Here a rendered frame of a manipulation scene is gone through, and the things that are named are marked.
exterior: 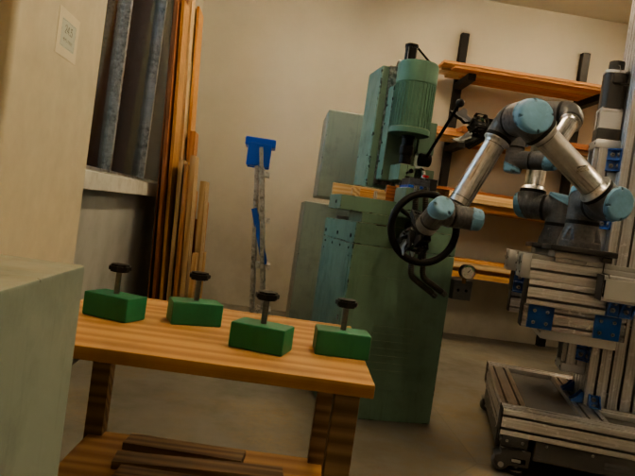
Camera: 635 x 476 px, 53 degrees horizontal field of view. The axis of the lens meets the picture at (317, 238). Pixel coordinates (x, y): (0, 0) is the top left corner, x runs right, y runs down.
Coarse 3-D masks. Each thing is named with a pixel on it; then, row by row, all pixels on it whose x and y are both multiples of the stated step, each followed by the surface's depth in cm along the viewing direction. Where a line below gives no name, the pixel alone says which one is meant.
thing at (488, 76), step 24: (456, 72) 469; (480, 72) 460; (504, 72) 458; (456, 96) 503; (552, 96) 503; (576, 96) 492; (456, 120) 504; (456, 144) 471; (480, 144) 476; (576, 144) 462; (480, 192) 466; (504, 216) 500; (456, 264) 465; (480, 264) 466; (504, 264) 472
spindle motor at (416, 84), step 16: (400, 64) 268; (416, 64) 263; (432, 64) 264; (400, 80) 267; (416, 80) 263; (432, 80) 265; (400, 96) 266; (416, 96) 263; (432, 96) 267; (400, 112) 266; (416, 112) 264; (432, 112) 269; (400, 128) 265; (416, 128) 263
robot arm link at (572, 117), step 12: (564, 108) 277; (576, 108) 275; (564, 120) 271; (576, 120) 271; (564, 132) 265; (528, 156) 258; (540, 156) 255; (528, 168) 260; (540, 168) 256; (552, 168) 253
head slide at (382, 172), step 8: (392, 88) 280; (392, 96) 279; (384, 128) 285; (384, 136) 283; (392, 136) 280; (384, 144) 281; (392, 144) 280; (400, 144) 280; (384, 152) 280; (392, 152) 280; (384, 160) 279; (392, 160) 280; (384, 168) 280; (376, 176) 286; (384, 176) 280
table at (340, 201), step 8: (336, 200) 258; (344, 200) 251; (352, 200) 252; (360, 200) 253; (368, 200) 253; (376, 200) 254; (384, 200) 255; (336, 208) 256; (344, 208) 252; (352, 208) 252; (360, 208) 253; (368, 208) 253; (376, 208) 254; (384, 208) 255; (392, 208) 256; (400, 216) 246
